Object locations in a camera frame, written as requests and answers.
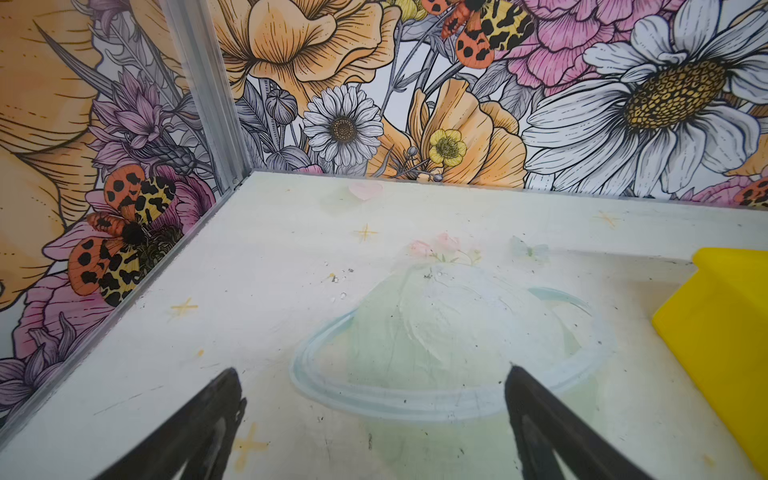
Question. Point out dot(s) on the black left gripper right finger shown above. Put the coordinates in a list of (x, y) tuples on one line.
[(547, 433)]

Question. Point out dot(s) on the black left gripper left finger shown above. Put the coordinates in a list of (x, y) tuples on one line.
[(195, 442)]

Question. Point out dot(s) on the yellow plastic bin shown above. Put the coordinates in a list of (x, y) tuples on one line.
[(715, 324)]

